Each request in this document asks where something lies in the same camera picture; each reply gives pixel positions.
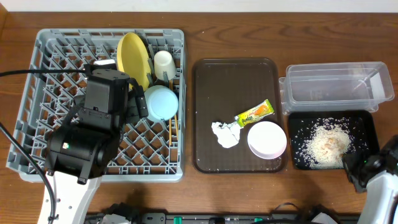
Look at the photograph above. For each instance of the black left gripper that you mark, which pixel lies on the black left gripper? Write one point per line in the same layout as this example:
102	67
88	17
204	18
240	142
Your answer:
133	104

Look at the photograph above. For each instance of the light blue bowl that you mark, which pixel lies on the light blue bowl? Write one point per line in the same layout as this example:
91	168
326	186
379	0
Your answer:
162	103

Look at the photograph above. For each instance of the yellow plate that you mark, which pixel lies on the yellow plate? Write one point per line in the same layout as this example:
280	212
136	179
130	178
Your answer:
132	59

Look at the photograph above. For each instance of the cream cup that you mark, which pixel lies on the cream cup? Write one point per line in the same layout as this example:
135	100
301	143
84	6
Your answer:
164	62

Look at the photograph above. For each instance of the white tissue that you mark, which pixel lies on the white tissue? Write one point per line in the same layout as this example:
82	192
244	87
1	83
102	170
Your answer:
228	134

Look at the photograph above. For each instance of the Apollo snack wrapper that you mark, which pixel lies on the Apollo snack wrapper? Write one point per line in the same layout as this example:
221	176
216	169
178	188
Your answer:
254	114

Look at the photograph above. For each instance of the white small plate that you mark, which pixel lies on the white small plate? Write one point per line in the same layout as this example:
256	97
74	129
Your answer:
267	140

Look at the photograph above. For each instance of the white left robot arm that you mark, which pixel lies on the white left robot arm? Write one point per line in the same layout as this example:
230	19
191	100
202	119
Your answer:
79	151

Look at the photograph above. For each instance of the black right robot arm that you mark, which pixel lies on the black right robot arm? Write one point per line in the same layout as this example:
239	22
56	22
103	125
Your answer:
376	175

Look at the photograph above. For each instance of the grey dishwasher rack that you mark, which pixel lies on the grey dishwasher rack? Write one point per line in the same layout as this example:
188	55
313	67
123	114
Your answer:
144	154

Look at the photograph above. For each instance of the rice food waste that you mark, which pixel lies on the rice food waste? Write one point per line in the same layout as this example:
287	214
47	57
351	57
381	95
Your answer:
320	143

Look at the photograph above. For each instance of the brown serving tray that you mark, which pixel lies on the brown serving tray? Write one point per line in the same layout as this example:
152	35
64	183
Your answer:
224	88

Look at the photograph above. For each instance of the black tray bin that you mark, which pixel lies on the black tray bin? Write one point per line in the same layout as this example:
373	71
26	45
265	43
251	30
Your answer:
364	115

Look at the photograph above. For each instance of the clear plastic bin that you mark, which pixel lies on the clear plastic bin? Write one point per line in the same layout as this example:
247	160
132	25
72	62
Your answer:
335	87

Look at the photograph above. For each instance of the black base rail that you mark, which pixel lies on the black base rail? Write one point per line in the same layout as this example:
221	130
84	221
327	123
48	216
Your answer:
123	213

